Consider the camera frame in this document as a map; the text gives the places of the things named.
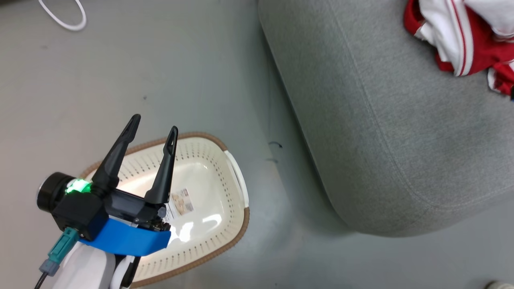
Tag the printed label sticker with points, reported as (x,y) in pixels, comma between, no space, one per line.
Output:
(180,202)

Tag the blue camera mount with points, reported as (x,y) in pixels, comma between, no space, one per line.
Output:
(124,239)

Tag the cream perforated laundry basket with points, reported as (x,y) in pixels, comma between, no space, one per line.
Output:
(209,176)

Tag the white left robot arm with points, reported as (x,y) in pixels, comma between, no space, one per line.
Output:
(84,269)

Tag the pale rounded object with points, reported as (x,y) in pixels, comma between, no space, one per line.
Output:
(502,285)

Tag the grey fabric sofa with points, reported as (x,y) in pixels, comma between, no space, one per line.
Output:
(381,120)

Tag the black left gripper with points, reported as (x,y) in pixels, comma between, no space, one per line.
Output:
(128,206)

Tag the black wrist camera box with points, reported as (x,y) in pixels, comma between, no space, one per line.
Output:
(78,214)

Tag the red and white garment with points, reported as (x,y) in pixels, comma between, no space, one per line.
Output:
(478,48)

